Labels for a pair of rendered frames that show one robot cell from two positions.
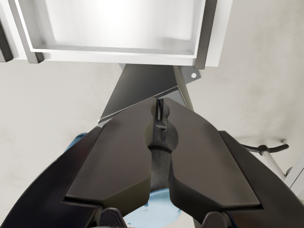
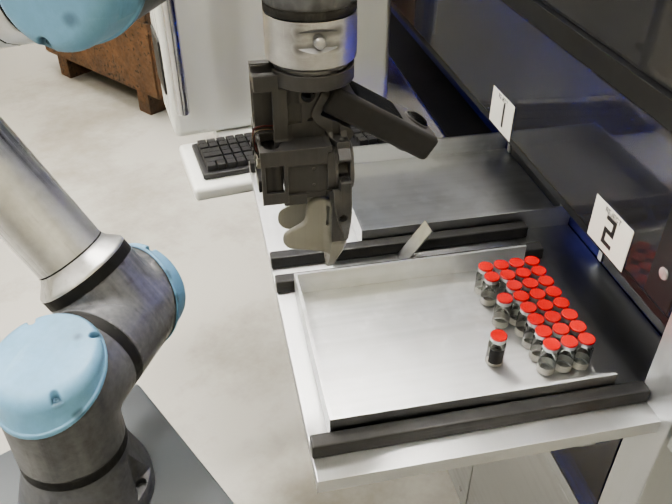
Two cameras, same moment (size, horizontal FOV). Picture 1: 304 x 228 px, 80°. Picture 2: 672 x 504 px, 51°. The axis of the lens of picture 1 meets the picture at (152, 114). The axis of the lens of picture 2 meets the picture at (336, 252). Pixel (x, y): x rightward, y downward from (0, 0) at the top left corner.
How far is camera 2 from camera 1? 0.65 m
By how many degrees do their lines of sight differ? 65
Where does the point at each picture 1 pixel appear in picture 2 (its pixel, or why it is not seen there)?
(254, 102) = not seen: outside the picture
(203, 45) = (347, 434)
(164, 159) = (116, 428)
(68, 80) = not seen: hidden behind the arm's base
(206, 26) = (371, 431)
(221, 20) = (382, 461)
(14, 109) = not seen: hidden behind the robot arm
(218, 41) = (354, 468)
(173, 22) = (361, 407)
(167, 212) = (60, 370)
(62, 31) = (317, 308)
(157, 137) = (135, 453)
